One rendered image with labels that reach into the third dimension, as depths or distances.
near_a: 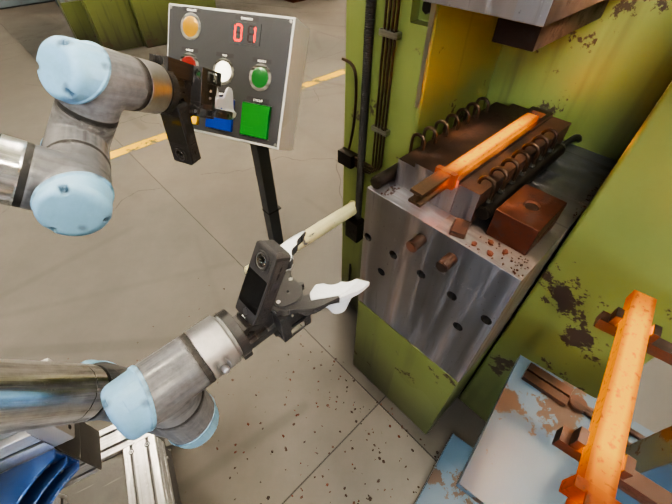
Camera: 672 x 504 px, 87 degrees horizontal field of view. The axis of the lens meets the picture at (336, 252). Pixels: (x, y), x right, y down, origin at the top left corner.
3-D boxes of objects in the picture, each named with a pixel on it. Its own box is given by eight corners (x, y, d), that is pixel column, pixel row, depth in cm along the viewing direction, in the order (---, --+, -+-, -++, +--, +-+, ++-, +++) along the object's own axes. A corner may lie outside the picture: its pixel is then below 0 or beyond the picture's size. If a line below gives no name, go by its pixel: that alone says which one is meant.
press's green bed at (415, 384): (425, 435, 129) (458, 383, 95) (352, 364, 148) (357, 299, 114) (502, 341, 156) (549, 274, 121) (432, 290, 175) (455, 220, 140)
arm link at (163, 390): (119, 405, 46) (85, 378, 40) (195, 352, 51) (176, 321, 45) (143, 455, 42) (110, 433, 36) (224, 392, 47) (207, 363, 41)
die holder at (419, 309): (458, 383, 95) (521, 281, 63) (357, 299, 114) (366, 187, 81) (550, 273, 121) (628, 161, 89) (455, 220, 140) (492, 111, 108)
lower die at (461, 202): (469, 225, 73) (481, 191, 66) (394, 183, 83) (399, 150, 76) (557, 150, 92) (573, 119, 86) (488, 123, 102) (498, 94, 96)
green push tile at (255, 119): (265, 139, 84) (269, 106, 82) (238, 133, 86) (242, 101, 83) (269, 139, 85) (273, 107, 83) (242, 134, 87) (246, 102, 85)
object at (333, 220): (254, 285, 102) (251, 273, 99) (244, 274, 105) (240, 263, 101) (359, 216, 123) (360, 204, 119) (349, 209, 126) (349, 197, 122)
